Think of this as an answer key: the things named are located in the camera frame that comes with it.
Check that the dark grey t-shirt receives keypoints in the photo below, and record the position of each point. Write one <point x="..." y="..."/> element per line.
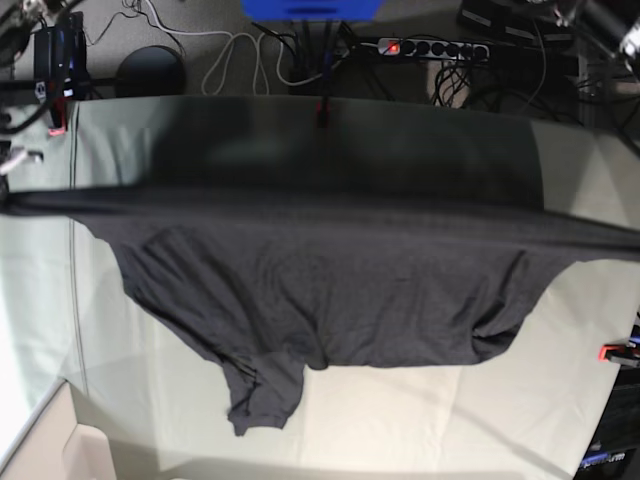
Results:
<point x="266" y="286"/>

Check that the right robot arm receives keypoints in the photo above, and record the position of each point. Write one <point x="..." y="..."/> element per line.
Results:
<point x="18" y="21"/>

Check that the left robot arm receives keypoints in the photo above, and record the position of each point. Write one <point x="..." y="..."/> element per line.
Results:
<point x="613" y="26"/>

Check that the red black clamp top centre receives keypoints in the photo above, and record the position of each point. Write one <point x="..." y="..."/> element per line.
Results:
<point x="323" y="112"/>

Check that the red black clamp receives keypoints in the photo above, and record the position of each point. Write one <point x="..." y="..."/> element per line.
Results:
<point x="323" y="112"/>
<point x="56" y="116"/>
<point x="621" y="354"/>

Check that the black power strip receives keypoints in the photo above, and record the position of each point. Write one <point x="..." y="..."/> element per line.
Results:
<point x="433" y="49"/>

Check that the blue box top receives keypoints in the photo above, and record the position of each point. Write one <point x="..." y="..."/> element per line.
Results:
<point x="269" y="10"/>

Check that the round black base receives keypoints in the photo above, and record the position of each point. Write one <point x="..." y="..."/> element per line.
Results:
<point x="151" y="71"/>

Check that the light green table cloth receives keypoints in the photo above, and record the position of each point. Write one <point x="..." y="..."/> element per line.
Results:
<point x="527" y="415"/>

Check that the red black clamp left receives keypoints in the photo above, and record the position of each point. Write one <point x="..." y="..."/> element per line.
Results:
<point x="56" y="116"/>

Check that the red black clamp right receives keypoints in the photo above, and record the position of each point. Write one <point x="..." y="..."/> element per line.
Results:
<point x="621" y="354"/>

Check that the beige box corner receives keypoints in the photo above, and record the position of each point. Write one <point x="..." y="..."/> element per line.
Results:
<point x="55" y="445"/>

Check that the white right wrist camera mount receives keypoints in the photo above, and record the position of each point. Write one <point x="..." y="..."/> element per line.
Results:
<point x="17" y="157"/>

